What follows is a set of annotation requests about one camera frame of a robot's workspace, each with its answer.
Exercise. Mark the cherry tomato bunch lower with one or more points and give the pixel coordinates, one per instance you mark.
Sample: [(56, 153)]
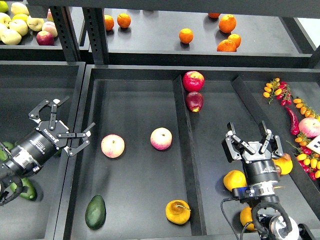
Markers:
[(308, 159)]

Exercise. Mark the pale apple far left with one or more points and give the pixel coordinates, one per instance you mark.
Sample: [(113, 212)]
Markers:
[(5, 19)]

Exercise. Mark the green lime on shelf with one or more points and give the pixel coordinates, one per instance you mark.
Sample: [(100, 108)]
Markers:
[(3, 7)]

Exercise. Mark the red apple on shelf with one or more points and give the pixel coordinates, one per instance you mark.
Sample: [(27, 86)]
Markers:
[(45, 38)]

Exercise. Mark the pink apple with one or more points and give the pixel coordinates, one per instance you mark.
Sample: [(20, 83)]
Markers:
[(161, 138), (112, 146), (310, 127)]

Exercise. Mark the black shelf post left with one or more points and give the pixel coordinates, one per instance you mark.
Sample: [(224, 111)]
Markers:
[(66, 33)]

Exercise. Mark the green avocado lower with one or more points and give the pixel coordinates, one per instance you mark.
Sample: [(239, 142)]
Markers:
[(28, 192)]

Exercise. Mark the black shelf post right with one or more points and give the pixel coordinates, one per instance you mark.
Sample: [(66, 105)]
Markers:
[(95, 26)]

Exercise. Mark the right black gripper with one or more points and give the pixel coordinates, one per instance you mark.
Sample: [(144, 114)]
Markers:
[(257, 162)]

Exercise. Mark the black upper shelf tray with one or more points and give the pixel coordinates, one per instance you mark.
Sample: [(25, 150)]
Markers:
[(266, 41)]

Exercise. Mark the green avocado far left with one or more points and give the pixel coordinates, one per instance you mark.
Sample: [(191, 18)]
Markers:
[(3, 154)]

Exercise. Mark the yellow lemon on shelf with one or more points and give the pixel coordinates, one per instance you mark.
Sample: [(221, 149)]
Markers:
[(20, 16)]

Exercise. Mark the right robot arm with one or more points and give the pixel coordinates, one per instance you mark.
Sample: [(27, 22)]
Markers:
[(269, 218)]

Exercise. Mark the pink apple far right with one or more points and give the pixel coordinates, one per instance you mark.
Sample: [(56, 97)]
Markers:
[(310, 127)]

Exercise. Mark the yellow pear front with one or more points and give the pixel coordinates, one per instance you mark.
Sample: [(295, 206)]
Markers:
[(246, 217)]

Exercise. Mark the orange on shelf front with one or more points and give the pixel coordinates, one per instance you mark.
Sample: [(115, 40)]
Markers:
[(227, 45)]

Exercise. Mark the black middle tray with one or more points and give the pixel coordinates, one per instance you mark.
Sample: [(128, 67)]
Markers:
[(133, 101)]

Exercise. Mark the pink peach on shelf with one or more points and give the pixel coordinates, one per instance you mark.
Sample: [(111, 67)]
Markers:
[(50, 27)]

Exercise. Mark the orange on shelf behind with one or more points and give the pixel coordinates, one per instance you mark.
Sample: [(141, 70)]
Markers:
[(236, 39)]

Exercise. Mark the dark green avocado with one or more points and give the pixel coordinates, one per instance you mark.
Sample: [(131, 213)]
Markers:
[(95, 214)]

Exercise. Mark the yellow pear with brown spot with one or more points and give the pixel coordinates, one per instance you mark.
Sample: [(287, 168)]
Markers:
[(285, 163)]

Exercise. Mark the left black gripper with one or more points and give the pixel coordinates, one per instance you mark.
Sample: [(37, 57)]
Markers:
[(50, 141)]

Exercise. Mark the pale yellow apple right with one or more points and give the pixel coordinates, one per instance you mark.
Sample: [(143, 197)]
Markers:
[(35, 24)]

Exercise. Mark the pale yellow apple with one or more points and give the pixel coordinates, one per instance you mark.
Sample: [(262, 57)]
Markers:
[(35, 24), (19, 26), (10, 37)]

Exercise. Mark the dark red apple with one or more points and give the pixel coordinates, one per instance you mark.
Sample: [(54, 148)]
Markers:
[(194, 101)]

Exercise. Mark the yellow pear left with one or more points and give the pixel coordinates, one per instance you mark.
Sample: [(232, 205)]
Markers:
[(234, 179)]

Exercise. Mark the pink apple left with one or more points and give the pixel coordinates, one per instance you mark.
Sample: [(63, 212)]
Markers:
[(112, 146)]

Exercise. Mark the pale yellow apple front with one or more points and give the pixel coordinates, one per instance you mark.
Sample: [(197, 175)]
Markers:
[(10, 37)]

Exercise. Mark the red chili pepper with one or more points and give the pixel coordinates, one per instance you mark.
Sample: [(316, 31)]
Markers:
[(294, 123)]

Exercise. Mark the cherry tomato bunch upper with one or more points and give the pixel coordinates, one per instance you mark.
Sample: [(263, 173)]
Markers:
[(279, 90)]

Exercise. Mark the black left tray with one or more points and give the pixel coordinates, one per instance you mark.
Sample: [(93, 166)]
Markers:
[(23, 85)]

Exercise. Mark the orange cherry tomato bunch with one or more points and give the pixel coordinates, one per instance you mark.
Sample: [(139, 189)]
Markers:
[(305, 110)]

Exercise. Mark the pale yellow apple middle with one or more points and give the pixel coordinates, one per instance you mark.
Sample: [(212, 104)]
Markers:
[(19, 26)]

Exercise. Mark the black shelf post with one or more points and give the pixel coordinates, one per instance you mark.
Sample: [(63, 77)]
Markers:
[(66, 33), (95, 26)]

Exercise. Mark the bright red apple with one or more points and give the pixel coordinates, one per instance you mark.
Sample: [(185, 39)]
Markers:
[(193, 81)]

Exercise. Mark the yellow pear in middle tray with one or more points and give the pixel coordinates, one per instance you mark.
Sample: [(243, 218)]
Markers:
[(178, 212)]

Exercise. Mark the pale pear on shelf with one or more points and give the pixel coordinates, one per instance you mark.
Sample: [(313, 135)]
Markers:
[(19, 8)]

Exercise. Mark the orange on shelf left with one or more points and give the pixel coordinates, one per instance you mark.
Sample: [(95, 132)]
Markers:
[(108, 22)]

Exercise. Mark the white label card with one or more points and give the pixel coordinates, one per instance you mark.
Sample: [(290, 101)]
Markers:
[(314, 145)]

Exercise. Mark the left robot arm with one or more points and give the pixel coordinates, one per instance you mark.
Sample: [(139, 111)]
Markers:
[(20, 164)]

